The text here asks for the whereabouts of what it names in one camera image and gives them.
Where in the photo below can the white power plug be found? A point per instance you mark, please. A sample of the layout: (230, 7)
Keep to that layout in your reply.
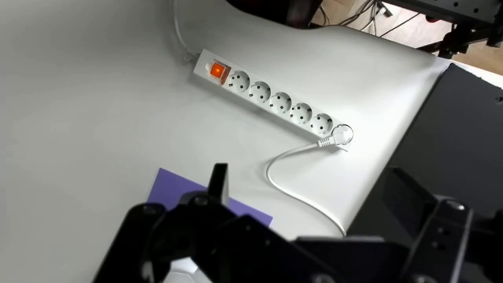
(340, 138)

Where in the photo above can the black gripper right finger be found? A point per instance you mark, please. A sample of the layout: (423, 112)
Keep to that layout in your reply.
(439, 226)

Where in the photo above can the white power strip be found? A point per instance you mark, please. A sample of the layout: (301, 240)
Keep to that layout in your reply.
(265, 95)

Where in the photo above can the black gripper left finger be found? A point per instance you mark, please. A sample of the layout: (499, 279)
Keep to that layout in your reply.
(214, 194)

